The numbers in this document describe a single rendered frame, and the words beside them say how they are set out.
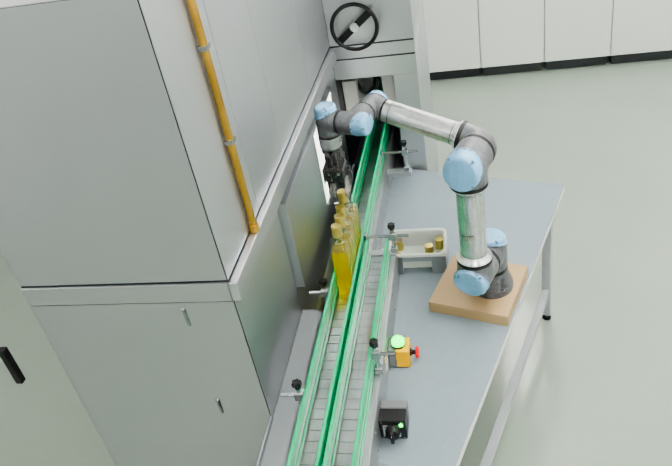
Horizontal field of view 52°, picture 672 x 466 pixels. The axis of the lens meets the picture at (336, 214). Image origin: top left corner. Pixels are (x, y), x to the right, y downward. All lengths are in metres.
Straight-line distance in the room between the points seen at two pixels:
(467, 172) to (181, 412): 1.11
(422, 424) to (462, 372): 0.24
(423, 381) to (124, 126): 1.25
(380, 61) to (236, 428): 1.72
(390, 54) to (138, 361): 1.75
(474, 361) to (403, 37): 1.46
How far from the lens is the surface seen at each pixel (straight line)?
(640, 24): 6.14
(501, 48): 6.04
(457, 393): 2.24
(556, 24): 6.02
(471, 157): 2.02
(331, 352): 2.23
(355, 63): 3.14
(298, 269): 2.30
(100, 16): 1.50
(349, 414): 2.05
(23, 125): 1.72
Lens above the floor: 2.43
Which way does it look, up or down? 33 degrees down
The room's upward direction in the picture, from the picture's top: 11 degrees counter-clockwise
